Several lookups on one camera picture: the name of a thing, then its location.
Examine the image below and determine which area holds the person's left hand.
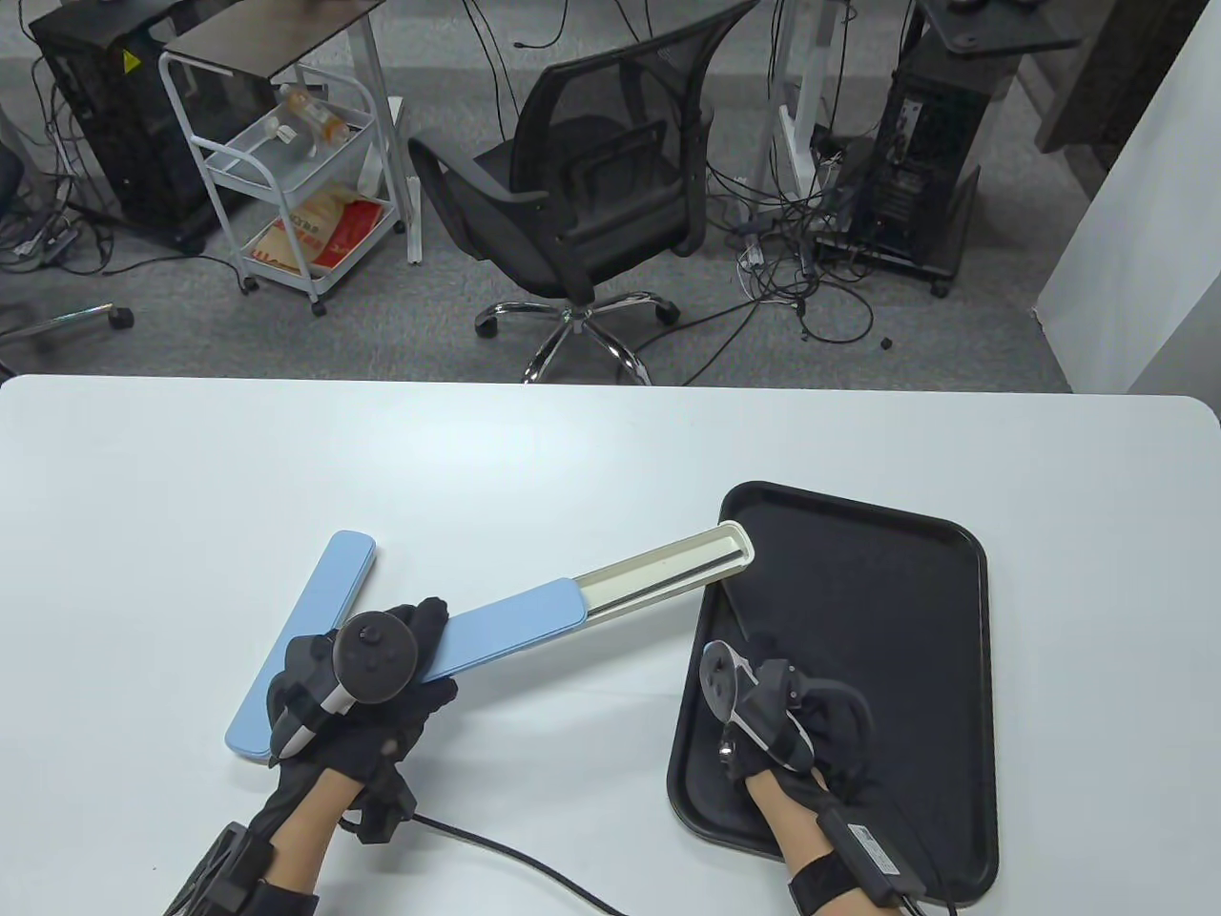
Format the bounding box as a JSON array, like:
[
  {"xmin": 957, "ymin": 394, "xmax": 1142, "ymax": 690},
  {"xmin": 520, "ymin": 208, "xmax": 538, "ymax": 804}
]
[{"xmin": 265, "ymin": 597, "xmax": 460, "ymax": 785}]

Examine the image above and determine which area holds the person's right hand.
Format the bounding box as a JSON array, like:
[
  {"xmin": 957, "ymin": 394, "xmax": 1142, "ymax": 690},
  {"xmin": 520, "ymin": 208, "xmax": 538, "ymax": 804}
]
[{"xmin": 728, "ymin": 658, "xmax": 884, "ymax": 814}]

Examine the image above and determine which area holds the blue lunch box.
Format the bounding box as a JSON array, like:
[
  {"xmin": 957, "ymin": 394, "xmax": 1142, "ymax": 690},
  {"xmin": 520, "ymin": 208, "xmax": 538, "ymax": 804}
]
[
  {"xmin": 418, "ymin": 520, "xmax": 756, "ymax": 686},
  {"xmin": 224, "ymin": 530, "xmax": 378, "ymax": 762}
]

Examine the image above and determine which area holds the person's left forearm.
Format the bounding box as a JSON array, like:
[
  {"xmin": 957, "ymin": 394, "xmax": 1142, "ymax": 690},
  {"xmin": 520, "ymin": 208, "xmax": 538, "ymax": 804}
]
[{"xmin": 267, "ymin": 766, "xmax": 368, "ymax": 898}]

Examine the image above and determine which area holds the person's right forearm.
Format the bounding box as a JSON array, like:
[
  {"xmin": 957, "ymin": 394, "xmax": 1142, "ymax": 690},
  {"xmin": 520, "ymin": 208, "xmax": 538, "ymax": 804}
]
[{"xmin": 744, "ymin": 766, "xmax": 859, "ymax": 916}]

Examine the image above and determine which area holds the grey hand controller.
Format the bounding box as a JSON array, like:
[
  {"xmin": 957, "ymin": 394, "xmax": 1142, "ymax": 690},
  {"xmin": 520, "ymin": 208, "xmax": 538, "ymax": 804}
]
[
  {"xmin": 701, "ymin": 641, "xmax": 874, "ymax": 774},
  {"xmin": 269, "ymin": 613, "xmax": 421, "ymax": 764}
]

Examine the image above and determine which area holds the black glove sensor box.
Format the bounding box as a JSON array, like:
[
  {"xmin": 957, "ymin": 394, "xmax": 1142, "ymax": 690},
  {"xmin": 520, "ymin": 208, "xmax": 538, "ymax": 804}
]
[
  {"xmin": 339, "ymin": 768, "xmax": 418, "ymax": 845},
  {"xmin": 818, "ymin": 806, "xmax": 905, "ymax": 903}
]

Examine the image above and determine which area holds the black plastic tray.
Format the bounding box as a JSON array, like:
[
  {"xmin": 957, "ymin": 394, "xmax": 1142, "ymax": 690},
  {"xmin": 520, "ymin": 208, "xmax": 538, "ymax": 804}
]
[{"xmin": 666, "ymin": 480, "xmax": 1000, "ymax": 907}]

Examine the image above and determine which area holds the black mesh office chair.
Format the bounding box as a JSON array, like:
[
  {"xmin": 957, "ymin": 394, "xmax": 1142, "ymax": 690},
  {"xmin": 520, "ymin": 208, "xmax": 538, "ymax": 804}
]
[{"xmin": 408, "ymin": 0, "xmax": 759, "ymax": 385}]

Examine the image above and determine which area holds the red and orange bag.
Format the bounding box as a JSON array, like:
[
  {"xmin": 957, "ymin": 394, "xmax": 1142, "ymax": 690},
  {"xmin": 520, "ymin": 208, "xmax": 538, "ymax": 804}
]
[{"xmin": 250, "ymin": 183, "xmax": 387, "ymax": 278}]

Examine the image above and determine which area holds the chrome chair leg with caster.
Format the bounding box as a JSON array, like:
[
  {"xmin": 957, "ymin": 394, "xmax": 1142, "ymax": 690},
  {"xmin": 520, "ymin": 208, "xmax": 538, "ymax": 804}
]
[{"xmin": 0, "ymin": 303, "xmax": 135, "ymax": 349}]

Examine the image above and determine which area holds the white desk leg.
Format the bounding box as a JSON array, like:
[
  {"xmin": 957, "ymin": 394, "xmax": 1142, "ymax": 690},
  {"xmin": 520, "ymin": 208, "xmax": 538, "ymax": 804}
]
[
  {"xmin": 763, "ymin": 0, "xmax": 850, "ymax": 192},
  {"xmin": 339, "ymin": 19, "xmax": 425, "ymax": 266}
]

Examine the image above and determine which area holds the white rolling cart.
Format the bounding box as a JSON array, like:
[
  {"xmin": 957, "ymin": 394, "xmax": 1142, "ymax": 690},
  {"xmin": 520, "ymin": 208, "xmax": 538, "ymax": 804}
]
[{"xmin": 157, "ymin": 50, "xmax": 406, "ymax": 318}]

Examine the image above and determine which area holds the clear bottle orange liquid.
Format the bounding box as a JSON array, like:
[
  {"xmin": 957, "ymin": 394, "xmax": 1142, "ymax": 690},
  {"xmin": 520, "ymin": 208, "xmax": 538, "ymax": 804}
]
[{"xmin": 277, "ymin": 84, "xmax": 349, "ymax": 146}]

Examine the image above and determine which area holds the black computer tower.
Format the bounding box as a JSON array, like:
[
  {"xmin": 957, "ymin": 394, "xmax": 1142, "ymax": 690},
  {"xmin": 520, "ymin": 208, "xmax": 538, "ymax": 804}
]
[
  {"xmin": 29, "ymin": 0, "xmax": 278, "ymax": 254},
  {"xmin": 839, "ymin": 38, "xmax": 983, "ymax": 297}
]

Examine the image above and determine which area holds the brown desk top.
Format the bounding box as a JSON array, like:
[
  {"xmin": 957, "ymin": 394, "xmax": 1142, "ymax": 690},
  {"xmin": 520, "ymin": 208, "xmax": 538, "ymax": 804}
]
[{"xmin": 162, "ymin": 0, "xmax": 387, "ymax": 82}]

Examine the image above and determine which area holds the dark brown cabinet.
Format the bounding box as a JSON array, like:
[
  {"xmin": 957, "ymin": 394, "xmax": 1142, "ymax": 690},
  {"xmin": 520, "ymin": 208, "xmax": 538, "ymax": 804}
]
[{"xmin": 1035, "ymin": 0, "xmax": 1208, "ymax": 201}]

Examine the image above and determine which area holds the dark desk top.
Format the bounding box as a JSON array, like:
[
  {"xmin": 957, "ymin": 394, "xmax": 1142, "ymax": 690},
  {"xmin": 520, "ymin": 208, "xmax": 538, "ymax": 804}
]
[{"xmin": 916, "ymin": 0, "xmax": 1084, "ymax": 56}]

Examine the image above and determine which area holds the black wrist camera strap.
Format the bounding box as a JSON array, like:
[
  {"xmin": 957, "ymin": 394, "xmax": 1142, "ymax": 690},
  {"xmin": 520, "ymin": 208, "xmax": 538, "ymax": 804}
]
[
  {"xmin": 787, "ymin": 854, "xmax": 931, "ymax": 916},
  {"xmin": 162, "ymin": 822, "xmax": 321, "ymax": 916}
]

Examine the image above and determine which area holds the black glove cable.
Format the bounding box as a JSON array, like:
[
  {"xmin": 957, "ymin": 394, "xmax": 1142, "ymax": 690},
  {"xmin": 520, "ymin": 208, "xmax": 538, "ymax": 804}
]
[
  {"xmin": 892, "ymin": 883, "xmax": 960, "ymax": 916},
  {"xmin": 412, "ymin": 813, "xmax": 626, "ymax": 916}
]

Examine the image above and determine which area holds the tangle of black floor cables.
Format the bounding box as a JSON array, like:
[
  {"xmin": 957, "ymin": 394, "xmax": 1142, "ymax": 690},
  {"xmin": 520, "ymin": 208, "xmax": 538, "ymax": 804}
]
[
  {"xmin": 0, "ymin": 57, "xmax": 115, "ymax": 278},
  {"xmin": 711, "ymin": 124, "xmax": 879, "ymax": 344}
]

